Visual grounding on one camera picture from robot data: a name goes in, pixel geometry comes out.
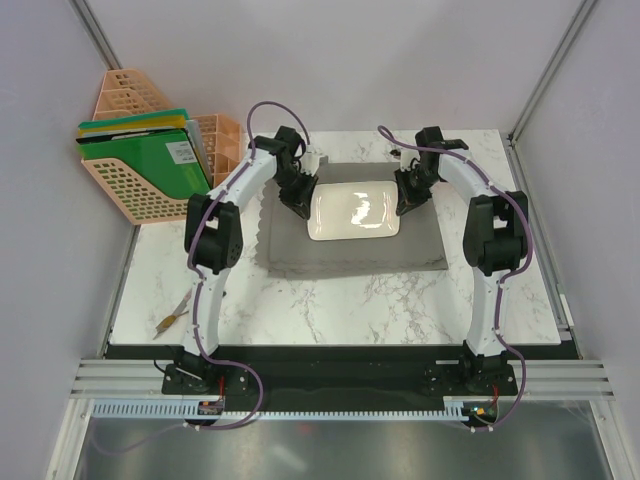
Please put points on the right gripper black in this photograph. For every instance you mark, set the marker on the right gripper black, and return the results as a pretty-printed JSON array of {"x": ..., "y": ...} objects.
[{"x": 406, "y": 198}]

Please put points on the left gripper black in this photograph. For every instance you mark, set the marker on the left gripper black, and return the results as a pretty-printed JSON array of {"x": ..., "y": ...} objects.
[{"x": 302, "y": 201}]

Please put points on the white rectangular plate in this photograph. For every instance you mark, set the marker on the white rectangular plate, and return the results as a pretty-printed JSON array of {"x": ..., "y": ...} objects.
[{"x": 354, "y": 210}]

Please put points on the grey placemat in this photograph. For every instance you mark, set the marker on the grey placemat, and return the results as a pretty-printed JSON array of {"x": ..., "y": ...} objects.
[{"x": 285, "y": 248}]

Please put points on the knife pink handle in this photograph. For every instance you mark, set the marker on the knife pink handle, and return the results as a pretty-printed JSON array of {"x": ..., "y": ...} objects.
[{"x": 183, "y": 304}]

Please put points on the gold fork green handle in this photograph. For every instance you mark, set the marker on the gold fork green handle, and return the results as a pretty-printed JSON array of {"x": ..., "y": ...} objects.
[{"x": 166, "y": 323}]

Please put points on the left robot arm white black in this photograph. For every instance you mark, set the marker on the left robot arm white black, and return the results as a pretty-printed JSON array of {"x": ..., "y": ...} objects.
[{"x": 213, "y": 241}]

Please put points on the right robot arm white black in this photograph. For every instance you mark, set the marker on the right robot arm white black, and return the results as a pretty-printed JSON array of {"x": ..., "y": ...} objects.
[{"x": 497, "y": 245}]

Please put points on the green folder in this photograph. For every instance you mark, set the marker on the green folder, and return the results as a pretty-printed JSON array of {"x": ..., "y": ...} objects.
[{"x": 163, "y": 158}]

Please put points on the yellow folder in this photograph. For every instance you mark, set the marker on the yellow folder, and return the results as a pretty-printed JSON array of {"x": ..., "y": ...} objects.
[{"x": 176, "y": 118}]

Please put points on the peach file organizer rack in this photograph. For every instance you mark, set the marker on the peach file organizer rack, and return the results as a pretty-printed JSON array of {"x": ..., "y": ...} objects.
[{"x": 217, "y": 140}]

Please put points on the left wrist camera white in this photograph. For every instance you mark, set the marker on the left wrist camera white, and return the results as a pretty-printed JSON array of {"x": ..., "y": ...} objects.
[{"x": 311, "y": 162}]

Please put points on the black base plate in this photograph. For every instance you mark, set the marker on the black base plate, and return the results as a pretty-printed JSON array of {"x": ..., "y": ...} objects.
[{"x": 370, "y": 376}]

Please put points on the right aluminium frame post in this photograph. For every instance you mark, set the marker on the right aluminium frame post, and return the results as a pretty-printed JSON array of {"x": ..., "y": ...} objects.
[{"x": 568, "y": 39}]

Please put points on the aluminium frame post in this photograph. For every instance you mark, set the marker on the aluminium frame post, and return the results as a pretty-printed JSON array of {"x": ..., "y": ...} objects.
[
  {"x": 568, "y": 39},
  {"x": 92, "y": 27}
]

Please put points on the aluminium rail profile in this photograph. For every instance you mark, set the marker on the aluminium rail profile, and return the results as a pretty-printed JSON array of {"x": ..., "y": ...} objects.
[{"x": 545, "y": 380}]

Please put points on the left aluminium frame post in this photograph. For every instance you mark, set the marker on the left aluminium frame post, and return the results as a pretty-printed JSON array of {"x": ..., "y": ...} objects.
[{"x": 92, "y": 27}]

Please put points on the white cable duct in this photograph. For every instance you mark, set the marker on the white cable duct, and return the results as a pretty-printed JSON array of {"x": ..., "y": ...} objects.
[{"x": 211, "y": 408}]

